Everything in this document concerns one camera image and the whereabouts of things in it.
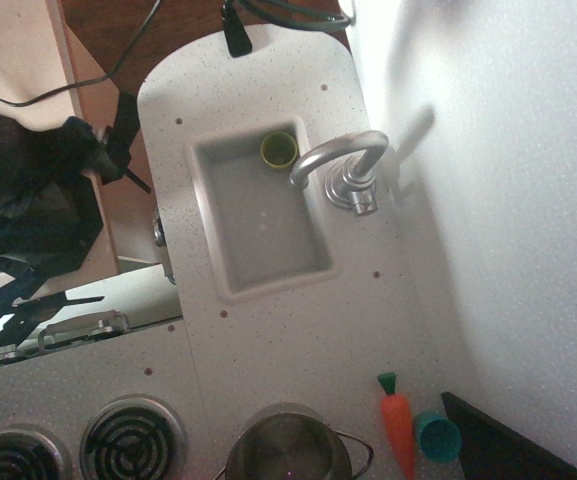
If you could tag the black coil burner middle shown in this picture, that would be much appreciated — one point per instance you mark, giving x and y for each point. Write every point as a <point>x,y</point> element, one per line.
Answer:
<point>134,437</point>

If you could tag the teal plastic cup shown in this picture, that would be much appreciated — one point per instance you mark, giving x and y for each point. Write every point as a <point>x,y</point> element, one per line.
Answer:
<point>437,437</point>

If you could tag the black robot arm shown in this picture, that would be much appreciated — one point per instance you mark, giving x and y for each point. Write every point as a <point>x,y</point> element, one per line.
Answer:
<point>32,160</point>

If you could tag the white toy sink basin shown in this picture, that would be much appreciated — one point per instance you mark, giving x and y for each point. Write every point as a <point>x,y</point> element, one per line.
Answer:
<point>264,234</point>

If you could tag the black panel bottom right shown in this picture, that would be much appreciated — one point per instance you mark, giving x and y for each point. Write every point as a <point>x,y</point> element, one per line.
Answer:
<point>491,450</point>

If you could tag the silver oven door handle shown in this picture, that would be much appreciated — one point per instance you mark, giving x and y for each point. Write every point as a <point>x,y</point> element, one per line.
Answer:
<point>91,326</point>

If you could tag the orange toy carrot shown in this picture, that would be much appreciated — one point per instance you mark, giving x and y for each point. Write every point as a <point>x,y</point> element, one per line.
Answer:
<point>397,420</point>

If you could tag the black clamp on counter top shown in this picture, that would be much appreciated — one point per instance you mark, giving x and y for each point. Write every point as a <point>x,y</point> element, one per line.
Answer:
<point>237,40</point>

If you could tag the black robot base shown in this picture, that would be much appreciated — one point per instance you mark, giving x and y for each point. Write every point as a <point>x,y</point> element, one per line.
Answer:
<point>55,234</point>

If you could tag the yellow-green plastic cup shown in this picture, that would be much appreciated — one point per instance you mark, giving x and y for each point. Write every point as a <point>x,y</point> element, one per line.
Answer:
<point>279,150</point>

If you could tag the silver curved toy faucet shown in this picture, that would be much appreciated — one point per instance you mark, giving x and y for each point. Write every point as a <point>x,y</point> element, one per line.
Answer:
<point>351,184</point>

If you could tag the silver knob counter edge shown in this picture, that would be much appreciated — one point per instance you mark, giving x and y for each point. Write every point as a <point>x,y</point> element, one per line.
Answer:
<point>161,246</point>

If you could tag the black coil burner left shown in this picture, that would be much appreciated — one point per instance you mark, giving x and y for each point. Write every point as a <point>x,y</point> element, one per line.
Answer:
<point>31,452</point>

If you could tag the blue clamp lower left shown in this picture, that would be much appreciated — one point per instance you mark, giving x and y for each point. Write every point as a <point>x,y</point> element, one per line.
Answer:
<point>27,315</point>

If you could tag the black and blue clamp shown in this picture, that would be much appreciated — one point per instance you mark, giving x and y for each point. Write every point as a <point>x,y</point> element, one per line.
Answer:
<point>118,140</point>

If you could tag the black coil burner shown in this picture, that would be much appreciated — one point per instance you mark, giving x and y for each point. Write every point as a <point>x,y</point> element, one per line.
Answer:
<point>134,437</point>
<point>31,452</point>

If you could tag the silver metal pot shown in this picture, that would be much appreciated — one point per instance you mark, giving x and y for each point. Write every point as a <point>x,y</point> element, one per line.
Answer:
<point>292,445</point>

